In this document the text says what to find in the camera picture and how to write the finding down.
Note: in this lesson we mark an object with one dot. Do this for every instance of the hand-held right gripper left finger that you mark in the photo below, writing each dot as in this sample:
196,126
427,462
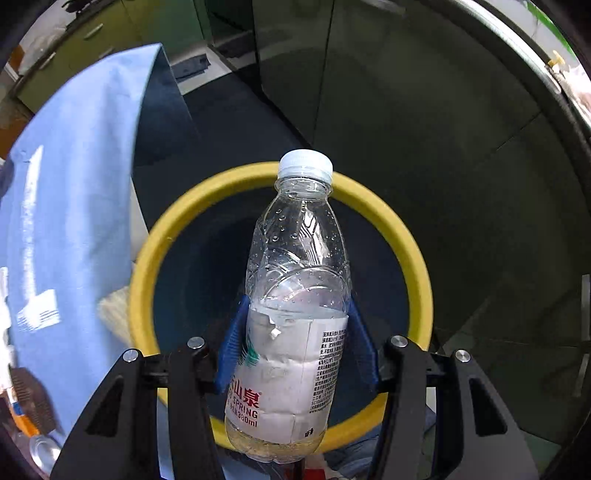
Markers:
231,350

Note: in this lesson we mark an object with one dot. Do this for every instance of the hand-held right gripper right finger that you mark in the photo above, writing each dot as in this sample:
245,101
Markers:
364,350

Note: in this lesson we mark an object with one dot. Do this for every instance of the yellow-rimmed waste bin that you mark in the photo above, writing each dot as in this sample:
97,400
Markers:
143,286

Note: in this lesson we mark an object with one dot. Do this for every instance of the clear plastic water bottle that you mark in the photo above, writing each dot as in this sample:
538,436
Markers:
291,258

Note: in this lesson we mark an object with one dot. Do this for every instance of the cream fuzzy cloth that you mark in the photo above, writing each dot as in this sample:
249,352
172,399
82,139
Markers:
117,314

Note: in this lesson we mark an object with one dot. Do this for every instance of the brown ridged packet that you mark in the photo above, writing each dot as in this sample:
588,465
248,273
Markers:
32,392

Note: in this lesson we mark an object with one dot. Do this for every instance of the silver metal can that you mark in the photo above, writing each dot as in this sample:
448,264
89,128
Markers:
44,454

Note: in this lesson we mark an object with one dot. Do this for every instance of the light blue table cover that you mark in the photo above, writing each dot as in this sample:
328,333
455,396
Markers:
69,207

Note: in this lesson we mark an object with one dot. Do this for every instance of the dark floor mat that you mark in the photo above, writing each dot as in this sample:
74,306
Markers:
191,67

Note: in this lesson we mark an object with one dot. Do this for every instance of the olive green cabinet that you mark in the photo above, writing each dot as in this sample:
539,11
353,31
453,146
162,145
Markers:
78,46

